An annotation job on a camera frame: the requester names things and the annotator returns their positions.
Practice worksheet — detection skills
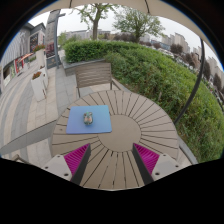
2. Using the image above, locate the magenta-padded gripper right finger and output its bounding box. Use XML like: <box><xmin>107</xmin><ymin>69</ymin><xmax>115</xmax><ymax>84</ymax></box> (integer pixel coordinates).
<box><xmin>131</xmin><ymin>142</ymin><xmax>185</xmax><ymax>187</ymax></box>

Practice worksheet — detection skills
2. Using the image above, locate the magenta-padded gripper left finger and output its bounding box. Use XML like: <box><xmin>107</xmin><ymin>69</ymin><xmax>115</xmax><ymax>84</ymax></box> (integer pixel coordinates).
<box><xmin>40</xmin><ymin>142</ymin><xmax>92</xmax><ymax>186</ymax></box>

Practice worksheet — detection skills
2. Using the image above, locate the transparent green computer mouse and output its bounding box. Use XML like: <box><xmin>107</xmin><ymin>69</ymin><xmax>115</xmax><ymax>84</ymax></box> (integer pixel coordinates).
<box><xmin>82</xmin><ymin>111</ymin><xmax>94</xmax><ymax>127</ymax></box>

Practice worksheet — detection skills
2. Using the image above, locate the blue rectangular mouse pad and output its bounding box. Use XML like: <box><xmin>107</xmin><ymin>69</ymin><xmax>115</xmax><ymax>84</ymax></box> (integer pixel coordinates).
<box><xmin>65</xmin><ymin>105</ymin><xmax>113</xmax><ymax>135</ymax></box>

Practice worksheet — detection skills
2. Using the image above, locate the white planter box with flowers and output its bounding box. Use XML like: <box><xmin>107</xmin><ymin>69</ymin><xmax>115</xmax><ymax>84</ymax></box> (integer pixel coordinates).
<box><xmin>38</xmin><ymin>64</ymin><xmax>50</xmax><ymax>89</ymax></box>
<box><xmin>30</xmin><ymin>71</ymin><xmax>47</xmax><ymax>102</ymax></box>

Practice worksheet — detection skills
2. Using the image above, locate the curved black parasol pole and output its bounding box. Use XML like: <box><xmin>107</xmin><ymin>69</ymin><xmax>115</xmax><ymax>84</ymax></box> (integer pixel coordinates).
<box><xmin>173</xmin><ymin>38</ymin><xmax>206</xmax><ymax>126</ymax></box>

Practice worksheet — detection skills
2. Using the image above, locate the brown slatted outdoor chair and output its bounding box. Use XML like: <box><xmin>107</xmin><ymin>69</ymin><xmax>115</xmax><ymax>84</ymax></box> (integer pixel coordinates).
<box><xmin>74</xmin><ymin>62</ymin><xmax>123</xmax><ymax>99</ymax></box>

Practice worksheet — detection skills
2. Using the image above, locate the grey storefront building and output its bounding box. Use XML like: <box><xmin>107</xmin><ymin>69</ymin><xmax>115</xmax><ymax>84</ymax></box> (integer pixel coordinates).
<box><xmin>0</xmin><ymin>22</ymin><xmax>47</xmax><ymax>95</ymax></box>

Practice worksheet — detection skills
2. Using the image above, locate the tall grey sign pillar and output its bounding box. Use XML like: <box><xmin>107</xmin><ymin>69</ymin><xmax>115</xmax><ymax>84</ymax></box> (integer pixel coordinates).
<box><xmin>44</xmin><ymin>9</ymin><xmax>62</xmax><ymax>70</ymax></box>

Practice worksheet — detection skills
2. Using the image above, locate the broad leafy tree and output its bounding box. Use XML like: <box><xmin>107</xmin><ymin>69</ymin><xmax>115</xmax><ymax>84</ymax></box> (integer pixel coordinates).
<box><xmin>112</xmin><ymin>8</ymin><xmax>166</xmax><ymax>44</ymax></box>

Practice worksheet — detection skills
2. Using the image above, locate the tall thin-crowned tree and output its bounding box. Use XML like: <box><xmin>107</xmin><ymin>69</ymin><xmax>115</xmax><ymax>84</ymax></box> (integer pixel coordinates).
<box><xmin>71</xmin><ymin>3</ymin><xmax>116</xmax><ymax>42</ymax></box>

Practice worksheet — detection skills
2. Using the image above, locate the beige parasol canopy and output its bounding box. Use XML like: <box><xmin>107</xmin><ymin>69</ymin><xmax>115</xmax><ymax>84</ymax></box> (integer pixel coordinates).
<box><xmin>28</xmin><ymin>0</ymin><xmax>203</xmax><ymax>46</ymax></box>

